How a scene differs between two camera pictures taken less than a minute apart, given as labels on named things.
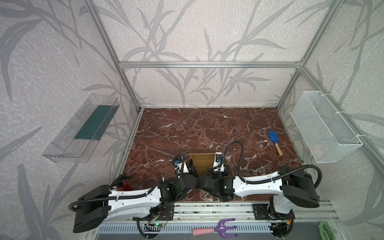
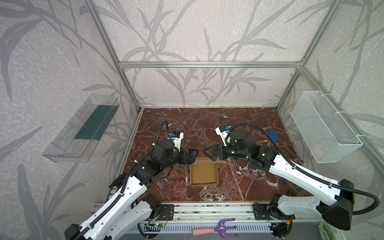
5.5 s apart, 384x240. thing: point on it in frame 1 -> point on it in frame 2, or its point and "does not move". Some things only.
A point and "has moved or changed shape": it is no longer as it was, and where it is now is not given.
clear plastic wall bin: [74, 142] does not move
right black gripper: [212, 174] -> [216, 152]
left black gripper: [191, 173] -> [185, 156]
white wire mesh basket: [329, 138] does not move
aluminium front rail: [301, 211] does not move
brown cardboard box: [202, 162] has moved or changed shape
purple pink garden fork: [206, 231] does not move
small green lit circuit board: [159, 225] does not move
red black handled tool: [121, 185] does not move
